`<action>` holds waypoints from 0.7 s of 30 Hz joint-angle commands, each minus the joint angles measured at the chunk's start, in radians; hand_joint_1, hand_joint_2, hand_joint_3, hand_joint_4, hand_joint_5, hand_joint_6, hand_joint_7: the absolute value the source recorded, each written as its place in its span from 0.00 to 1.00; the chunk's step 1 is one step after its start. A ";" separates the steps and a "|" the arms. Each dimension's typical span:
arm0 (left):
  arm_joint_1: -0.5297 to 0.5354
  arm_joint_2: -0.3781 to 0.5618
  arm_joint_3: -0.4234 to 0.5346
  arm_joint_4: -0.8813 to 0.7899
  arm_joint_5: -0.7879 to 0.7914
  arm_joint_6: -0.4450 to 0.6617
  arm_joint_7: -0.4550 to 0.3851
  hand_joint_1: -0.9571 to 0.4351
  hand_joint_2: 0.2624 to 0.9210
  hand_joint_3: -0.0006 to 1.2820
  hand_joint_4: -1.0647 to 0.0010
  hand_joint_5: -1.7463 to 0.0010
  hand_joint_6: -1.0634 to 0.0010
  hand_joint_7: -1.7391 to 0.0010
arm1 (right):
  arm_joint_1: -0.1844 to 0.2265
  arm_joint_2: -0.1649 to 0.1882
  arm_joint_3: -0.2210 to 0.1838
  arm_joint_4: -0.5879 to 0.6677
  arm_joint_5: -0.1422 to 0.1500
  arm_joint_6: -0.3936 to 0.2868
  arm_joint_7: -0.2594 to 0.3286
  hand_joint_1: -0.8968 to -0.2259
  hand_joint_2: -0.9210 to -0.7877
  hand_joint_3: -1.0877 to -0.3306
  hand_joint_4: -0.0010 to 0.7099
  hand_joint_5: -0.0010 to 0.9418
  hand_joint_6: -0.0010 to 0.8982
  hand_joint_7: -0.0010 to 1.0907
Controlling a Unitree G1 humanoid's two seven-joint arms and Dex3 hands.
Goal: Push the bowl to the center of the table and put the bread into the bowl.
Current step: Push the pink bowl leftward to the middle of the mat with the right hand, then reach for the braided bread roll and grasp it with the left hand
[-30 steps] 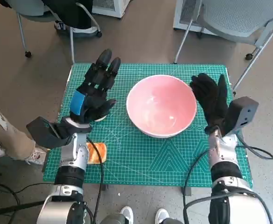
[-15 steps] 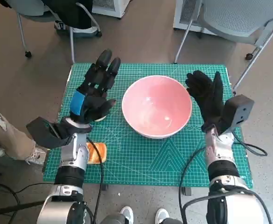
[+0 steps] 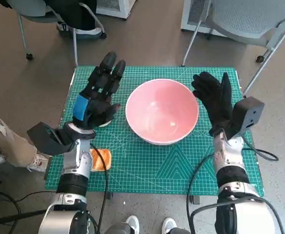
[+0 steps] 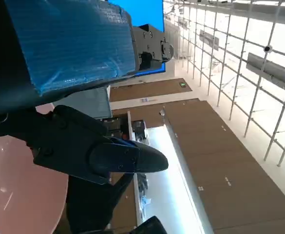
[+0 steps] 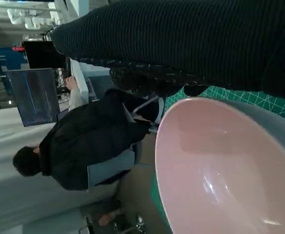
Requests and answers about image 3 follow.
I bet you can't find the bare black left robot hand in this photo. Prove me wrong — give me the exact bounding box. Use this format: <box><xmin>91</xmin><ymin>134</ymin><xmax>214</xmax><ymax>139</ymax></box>
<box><xmin>72</xmin><ymin>51</ymin><xmax>126</xmax><ymax>130</ymax></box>

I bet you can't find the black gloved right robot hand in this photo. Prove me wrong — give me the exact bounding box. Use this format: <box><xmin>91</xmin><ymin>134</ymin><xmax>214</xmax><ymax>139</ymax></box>
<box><xmin>191</xmin><ymin>71</ymin><xmax>234</xmax><ymax>137</ymax></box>

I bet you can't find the rectangular toy bread slice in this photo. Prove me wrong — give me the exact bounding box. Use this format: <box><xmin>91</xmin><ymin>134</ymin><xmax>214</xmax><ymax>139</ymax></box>
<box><xmin>90</xmin><ymin>148</ymin><xmax>113</xmax><ymax>172</ymax></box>

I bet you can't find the pink bowl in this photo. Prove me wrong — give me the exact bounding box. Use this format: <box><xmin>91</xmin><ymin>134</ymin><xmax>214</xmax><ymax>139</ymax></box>
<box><xmin>125</xmin><ymin>78</ymin><xmax>199</xmax><ymax>146</ymax></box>

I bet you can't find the grey chair with castors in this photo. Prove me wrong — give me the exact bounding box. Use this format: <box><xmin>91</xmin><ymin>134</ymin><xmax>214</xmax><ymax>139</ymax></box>
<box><xmin>17</xmin><ymin>0</ymin><xmax>108</xmax><ymax>67</ymax></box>

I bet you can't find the green cutting mat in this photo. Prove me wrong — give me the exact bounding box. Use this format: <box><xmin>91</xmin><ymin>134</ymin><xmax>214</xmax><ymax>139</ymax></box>
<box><xmin>45</xmin><ymin>65</ymin><xmax>265</xmax><ymax>197</ymax></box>

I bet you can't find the grey mesh chair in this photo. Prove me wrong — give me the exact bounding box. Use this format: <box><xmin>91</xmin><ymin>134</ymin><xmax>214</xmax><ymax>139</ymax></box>
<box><xmin>180</xmin><ymin>0</ymin><xmax>285</xmax><ymax>96</ymax></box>

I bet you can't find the white cabinet with vent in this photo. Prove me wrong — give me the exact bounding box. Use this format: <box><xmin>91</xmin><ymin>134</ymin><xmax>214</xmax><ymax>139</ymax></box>
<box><xmin>180</xmin><ymin>0</ymin><xmax>228</xmax><ymax>37</ymax></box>

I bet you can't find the seated person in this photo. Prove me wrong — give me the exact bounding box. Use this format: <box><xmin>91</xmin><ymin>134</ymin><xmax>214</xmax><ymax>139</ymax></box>
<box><xmin>42</xmin><ymin>0</ymin><xmax>103</xmax><ymax>37</ymax></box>

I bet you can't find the small white cabinet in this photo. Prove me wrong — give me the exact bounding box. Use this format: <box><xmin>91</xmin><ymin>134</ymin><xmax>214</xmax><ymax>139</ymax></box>
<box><xmin>95</xmin><ymin>0</ymin><xmax>135</xmax><ymax>21</ymax></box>

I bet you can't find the person in white shoes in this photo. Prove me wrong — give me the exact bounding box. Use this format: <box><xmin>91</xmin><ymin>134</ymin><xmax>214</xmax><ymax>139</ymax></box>
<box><xmin>104</xmin><ymin>215</ymin><xmax>191</xmax><ymax>234</ymax></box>

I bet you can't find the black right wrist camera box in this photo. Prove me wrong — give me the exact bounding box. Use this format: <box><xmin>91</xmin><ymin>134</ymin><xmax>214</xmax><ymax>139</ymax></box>
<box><xmin>226</xmin><ymin>96</ymin><xmax>265</xmax><ymax>141</ymax></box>

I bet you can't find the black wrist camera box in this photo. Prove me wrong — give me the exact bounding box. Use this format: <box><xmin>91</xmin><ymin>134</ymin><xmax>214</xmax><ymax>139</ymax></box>
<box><xmin>26</xmin><ymin>121</ymin><xmax>76</xmax><ymax>156</ymax></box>
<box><xmin>226</xmin><ymin>96</ymin><xmax>265</xmax><ymax>141</ymax></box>

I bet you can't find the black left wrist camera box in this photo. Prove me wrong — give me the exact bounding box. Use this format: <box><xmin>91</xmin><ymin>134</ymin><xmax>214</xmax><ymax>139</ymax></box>
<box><xmin>26</xmin><ymin>121</ymin><xmax>76</xmax><ymax>156</ymax></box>

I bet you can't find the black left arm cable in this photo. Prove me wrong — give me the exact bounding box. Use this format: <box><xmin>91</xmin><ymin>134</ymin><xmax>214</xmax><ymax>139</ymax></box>
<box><xmin>90</xmin><ymin>143</ymin><xmax>109</xmax><ymax>234</ymax></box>

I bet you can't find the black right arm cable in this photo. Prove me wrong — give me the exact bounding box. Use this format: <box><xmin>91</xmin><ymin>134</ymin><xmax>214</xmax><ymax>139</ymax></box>
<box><xmin>186</xmin><ymin>140</ymin><xmax>279</xmax><ymax>234</ymax></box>

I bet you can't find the thin black floor cable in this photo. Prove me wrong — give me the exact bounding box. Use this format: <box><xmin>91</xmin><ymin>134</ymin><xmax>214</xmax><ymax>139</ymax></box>
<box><xmin>0</xmin><ymin>191</ymin><xmax>57</xmax><ymax>220</ymax></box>

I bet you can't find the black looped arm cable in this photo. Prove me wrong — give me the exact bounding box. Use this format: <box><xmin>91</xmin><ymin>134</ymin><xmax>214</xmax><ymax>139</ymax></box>
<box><xmin>190</xmin><ymin>197</ymin><xmax>285</xmax><ymax>234</ymax></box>

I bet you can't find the thick black floor strap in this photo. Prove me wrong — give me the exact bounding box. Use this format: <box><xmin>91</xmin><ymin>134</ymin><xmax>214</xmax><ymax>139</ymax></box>
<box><xmin>0</xmin><ymin>209</ymin><xmax>50</xmax><ymax>226</ymax></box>

